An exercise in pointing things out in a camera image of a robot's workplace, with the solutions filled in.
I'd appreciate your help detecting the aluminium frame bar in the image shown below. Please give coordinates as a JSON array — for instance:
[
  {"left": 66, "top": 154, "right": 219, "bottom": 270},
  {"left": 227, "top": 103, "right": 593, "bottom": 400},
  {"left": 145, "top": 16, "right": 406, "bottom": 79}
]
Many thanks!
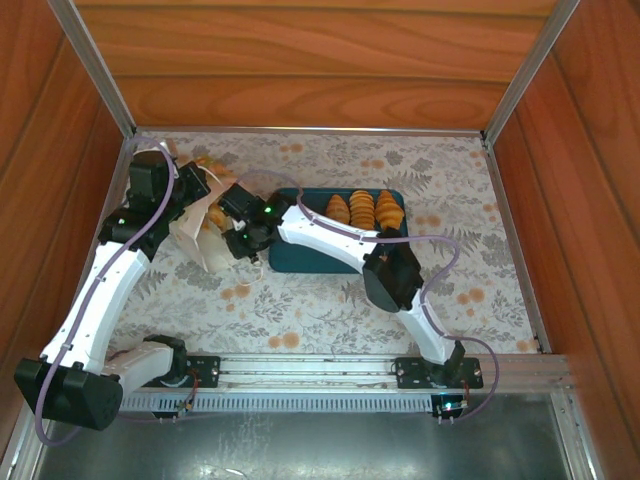
[
  {"left": 0, "top": 392, "right": 59, "bottom": 480},
  {"left": 549, "top": 392, "right": 606, "bottom": 480}
]

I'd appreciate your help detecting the golden fake bread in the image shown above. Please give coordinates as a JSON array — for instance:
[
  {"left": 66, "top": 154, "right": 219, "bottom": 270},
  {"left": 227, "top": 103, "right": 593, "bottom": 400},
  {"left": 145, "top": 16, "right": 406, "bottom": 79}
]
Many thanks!
[{"left": 207, "top": 203, "right": 229, "bottom": 234}]

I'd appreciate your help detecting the aluminium frame post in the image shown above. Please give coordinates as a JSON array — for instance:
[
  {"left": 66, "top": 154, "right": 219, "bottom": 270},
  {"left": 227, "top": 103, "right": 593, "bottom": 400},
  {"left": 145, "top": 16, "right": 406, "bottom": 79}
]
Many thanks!
[
  {"left": 482, "top": 0, "right": 584, "bottom": 146},
  {"left": 48, "top": 0, "right": 139, "bottom": 144}
]

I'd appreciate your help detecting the wide aluminium mounting rail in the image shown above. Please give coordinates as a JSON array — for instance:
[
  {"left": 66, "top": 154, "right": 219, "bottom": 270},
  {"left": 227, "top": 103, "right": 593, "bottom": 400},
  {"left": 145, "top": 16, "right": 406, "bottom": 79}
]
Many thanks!
[{"left": 32, "top": 352, "right": 574, "bottom": 392}]

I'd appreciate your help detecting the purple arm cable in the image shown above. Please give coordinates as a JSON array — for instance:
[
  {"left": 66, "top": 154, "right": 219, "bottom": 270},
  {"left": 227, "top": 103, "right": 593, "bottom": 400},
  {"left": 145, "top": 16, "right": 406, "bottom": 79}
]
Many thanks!
[
  {"left": 234, "top": 168, "right": 501, "bottom": 426},
  {"left": 33, "top": 135, "right": 194, "bottom": 447}
]

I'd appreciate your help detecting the ridged round fake bread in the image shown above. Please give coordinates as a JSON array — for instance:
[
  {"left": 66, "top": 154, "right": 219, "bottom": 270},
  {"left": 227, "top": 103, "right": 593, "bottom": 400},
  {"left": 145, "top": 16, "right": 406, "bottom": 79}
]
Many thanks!
[{"left": 348, "top": 189, "right": 376, "bottom": 231}]

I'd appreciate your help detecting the teal plastic tray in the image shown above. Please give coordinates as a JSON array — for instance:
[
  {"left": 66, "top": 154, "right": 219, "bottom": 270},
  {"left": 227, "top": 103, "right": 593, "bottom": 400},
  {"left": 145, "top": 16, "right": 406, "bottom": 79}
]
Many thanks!
[{"left": 268, "top": 187, "right": 409, "bottom": 275}]

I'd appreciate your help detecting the floral tablecloth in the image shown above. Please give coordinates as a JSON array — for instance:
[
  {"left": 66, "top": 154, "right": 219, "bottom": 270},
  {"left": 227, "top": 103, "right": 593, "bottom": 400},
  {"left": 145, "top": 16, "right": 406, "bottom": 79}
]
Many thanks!
[{"left": 107, "top": 130, "right": 544, "bottom": 354}]

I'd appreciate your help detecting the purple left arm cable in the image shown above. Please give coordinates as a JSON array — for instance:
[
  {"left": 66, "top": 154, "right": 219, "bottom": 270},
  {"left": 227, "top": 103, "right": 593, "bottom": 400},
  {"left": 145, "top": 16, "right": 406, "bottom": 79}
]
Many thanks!
[{"left": 33, "top": 135, "right": 194, "bottom": 447}]

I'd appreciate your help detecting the white slotted cable duct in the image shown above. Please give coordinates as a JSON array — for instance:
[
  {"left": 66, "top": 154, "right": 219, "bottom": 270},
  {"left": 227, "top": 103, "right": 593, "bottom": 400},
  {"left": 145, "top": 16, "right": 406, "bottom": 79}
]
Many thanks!
[{"left": 117, "top": 392, "right": 436, "bottom": 414}]

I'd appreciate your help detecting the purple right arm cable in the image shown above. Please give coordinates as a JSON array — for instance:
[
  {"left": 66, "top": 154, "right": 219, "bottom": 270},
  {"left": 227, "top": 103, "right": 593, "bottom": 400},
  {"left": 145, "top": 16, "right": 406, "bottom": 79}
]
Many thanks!
[{"left": 234, "top": 168, "right": 501, "bottom": 426}]

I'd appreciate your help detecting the shiny metal sheet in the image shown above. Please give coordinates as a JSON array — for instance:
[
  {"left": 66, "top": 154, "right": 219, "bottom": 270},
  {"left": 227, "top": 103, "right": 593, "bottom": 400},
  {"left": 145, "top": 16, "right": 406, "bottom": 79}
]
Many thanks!
[{"left": 32, "top": 409, "right": 576, "bottom": 480}]

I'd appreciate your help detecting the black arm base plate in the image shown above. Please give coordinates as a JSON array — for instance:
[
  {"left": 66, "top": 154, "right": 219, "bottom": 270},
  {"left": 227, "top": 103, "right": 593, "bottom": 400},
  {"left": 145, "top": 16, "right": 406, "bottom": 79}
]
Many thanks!
[
  {"left": 394, "top": 354, "right": 485, "bottom": 391},
  {"left": 128, "top": 354, "right": 222, "bottom": 390}
]

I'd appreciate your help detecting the fake croissant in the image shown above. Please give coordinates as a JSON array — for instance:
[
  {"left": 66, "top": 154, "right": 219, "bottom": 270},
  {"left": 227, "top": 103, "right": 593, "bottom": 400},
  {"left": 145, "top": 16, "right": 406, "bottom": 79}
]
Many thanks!
[
  {"left": 324, "top": 193, "right": 352, "bottom": 226},
  {"left": 374, "top": 189, "right": 405, "bottom": 231}
]

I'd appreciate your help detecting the white green printed paper bag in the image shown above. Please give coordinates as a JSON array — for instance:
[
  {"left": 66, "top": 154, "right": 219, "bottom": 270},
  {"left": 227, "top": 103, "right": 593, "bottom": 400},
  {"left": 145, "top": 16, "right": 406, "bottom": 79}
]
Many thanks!
[{"left": 169, "top": 154, "right": 266, "bottom": 287}]

